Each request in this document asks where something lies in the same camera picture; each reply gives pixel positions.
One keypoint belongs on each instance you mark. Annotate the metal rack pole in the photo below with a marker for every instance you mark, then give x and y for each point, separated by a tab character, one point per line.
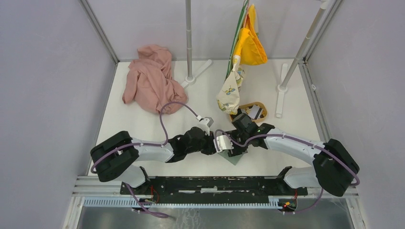
288	70
191	76

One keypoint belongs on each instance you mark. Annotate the left metal rack pole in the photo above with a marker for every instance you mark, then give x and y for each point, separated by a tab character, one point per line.
191	76

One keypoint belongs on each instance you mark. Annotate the cartoon print children's garment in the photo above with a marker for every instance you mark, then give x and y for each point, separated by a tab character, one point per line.
246	50

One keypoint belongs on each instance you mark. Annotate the pink crumpled garment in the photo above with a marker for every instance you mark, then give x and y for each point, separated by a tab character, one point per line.
150	83

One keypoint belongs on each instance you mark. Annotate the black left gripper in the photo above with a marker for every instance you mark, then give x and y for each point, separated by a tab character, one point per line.
210	149

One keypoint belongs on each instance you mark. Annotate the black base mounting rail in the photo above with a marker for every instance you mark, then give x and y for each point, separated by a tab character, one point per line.
216	190

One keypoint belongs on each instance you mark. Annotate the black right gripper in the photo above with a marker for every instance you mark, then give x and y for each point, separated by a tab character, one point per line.
236	150

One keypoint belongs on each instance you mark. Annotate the right metal rack pole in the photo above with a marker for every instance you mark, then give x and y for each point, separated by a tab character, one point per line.
288	70

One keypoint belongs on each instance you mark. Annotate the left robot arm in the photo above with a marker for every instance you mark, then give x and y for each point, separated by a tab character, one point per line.
114	158

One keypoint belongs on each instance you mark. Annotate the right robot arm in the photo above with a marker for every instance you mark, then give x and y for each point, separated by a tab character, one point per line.
331	167

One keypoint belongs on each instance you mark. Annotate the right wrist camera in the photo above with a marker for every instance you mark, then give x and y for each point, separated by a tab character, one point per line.
222	143

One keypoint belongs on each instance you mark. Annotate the yellow oval tray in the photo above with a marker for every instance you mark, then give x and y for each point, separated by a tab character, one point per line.
244	109

